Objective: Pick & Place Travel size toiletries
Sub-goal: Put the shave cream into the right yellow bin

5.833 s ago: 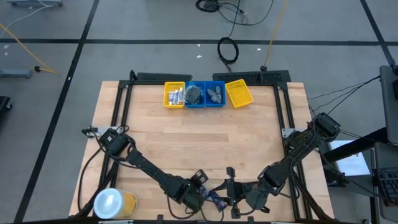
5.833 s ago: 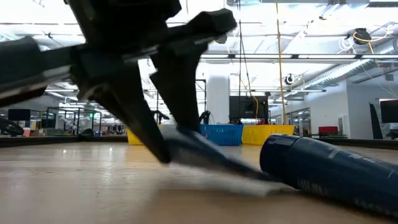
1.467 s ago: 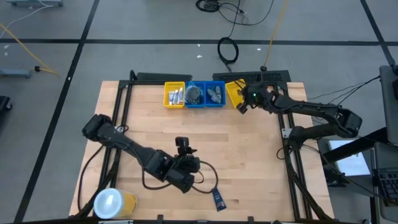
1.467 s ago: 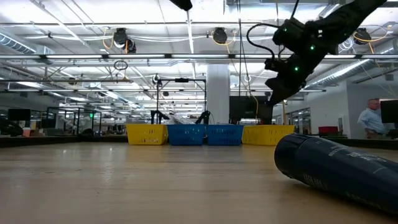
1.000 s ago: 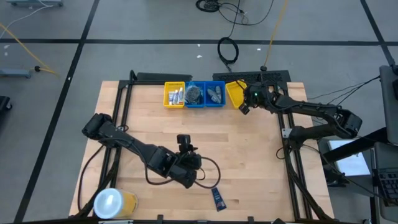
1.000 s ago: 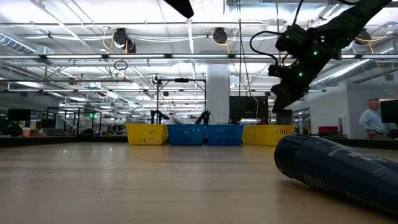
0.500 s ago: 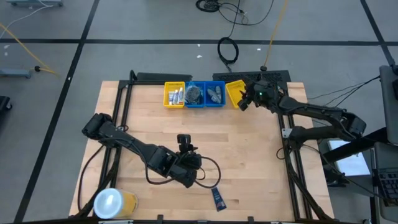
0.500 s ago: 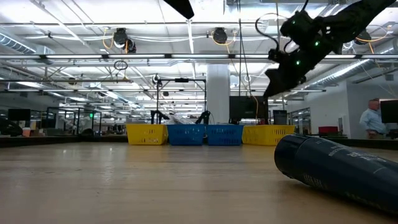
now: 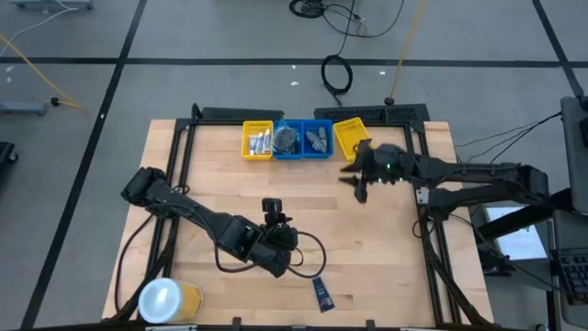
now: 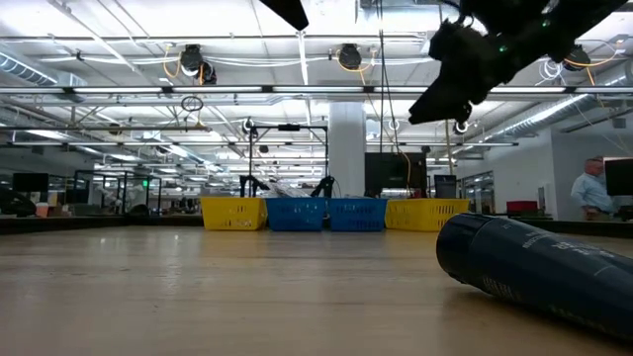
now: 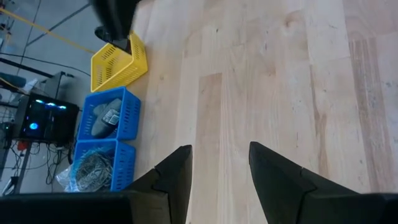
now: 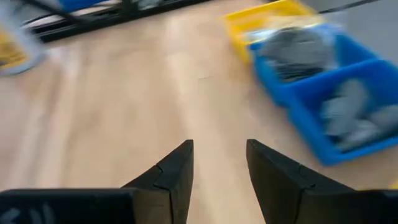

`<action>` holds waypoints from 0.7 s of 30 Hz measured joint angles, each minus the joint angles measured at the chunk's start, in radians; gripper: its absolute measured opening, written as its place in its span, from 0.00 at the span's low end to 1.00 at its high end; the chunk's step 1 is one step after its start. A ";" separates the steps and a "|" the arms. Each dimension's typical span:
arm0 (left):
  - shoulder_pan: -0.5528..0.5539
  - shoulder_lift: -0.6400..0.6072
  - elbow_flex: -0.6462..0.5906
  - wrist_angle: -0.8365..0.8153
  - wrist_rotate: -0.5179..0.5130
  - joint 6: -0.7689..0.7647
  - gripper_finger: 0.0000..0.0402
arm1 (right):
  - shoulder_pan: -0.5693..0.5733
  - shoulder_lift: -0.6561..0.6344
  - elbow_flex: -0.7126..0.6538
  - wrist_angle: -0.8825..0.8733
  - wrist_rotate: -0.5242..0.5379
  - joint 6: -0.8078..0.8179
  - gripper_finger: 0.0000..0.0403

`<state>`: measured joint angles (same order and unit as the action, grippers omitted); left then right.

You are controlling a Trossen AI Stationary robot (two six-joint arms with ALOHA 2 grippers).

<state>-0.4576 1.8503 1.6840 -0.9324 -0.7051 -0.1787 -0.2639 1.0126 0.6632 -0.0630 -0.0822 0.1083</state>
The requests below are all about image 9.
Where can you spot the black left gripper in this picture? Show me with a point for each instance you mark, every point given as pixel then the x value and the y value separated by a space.
pixel 280 238

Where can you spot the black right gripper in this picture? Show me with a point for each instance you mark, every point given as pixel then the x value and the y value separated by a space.
pixel 390 165

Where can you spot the grey travel tube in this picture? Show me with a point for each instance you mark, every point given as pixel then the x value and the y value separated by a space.
pixel 323 133
pixel 324 146

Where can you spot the black comb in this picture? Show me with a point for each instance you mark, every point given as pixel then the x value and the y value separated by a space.
pixel 287 142

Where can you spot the clear plastic bag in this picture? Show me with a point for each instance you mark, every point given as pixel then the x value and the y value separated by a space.
pixel 289 125

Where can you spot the white travel toothpaste tube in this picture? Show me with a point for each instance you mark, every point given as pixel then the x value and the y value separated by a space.
pixel 260 143
pixel 253 144
pixel 267 140

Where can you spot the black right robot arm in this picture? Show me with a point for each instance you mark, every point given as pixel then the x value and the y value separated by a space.
pixel 482 172

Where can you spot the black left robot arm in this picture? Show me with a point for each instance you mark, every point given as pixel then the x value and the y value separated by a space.
pixel 202 220

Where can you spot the yellow plastic basket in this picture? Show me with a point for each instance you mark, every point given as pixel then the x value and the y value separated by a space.
pixel 347 133
pixel 257 157

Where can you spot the blue plastic basket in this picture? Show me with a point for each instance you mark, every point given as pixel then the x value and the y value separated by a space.
pixel 288 156
pixel 318 156

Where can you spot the black perforated panel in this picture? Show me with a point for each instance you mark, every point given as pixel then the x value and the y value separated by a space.
pixel 367 113

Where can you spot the navy shave butter tube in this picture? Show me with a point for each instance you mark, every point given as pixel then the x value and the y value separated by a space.
pixel 324 296

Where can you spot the black solid panel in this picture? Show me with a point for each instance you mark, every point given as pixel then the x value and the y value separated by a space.
pixel 243 113

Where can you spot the white yellow cylinder container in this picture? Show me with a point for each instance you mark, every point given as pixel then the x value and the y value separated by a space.
pixel 161 301

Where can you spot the white screen tablet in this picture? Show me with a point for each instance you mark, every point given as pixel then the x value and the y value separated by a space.
pixel 519 239

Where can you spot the black keyboard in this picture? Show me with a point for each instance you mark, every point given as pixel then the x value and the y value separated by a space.
pixel 574 276

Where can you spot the black caster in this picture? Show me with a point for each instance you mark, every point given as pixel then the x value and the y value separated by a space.
pixel 7 151

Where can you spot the grey floor base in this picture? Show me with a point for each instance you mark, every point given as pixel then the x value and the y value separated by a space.
pixel 23 108

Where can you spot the black table frame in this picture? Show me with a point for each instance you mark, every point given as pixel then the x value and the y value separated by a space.
pixel 216 122

